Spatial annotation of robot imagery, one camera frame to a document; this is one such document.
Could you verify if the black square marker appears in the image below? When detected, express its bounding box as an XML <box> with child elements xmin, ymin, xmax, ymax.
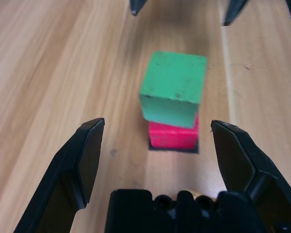
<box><xmin>148</xmin><ymin>139</ymin><xmax>200</xmax><ymax>154</ymax></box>

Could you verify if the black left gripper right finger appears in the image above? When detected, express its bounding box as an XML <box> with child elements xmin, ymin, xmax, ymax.
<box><xmin>210</xmin><ymin>119</ymin><xmax>291</xmax><ymax>233</ymax></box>

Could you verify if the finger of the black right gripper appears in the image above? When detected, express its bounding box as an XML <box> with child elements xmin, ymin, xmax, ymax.
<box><xmin>223</xmin><ymin>0</ymin><xmax>248</xmax><ymax>27</ymax></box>
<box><xmin>129</xmin><ymin>0</ymin><xmax>147</xmax><ymax>17</ymax></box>

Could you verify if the green wooden block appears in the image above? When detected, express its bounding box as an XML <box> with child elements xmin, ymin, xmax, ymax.
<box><xmin>139</xmin><ymin>50</ymin><xmax>208</xmax><ymax>129</ymax></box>

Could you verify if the red wooden block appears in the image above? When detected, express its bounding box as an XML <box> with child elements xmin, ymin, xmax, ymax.
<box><xmin>148</xmin><ymin>116</ymin><xmax>199</xmax><ymax>150</ymax></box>

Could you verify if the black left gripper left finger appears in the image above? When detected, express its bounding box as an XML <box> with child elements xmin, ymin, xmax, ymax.
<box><xmin>13</xmin><ymin>118</ymin><xmax>105</xmax><ymax>233</ymax></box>

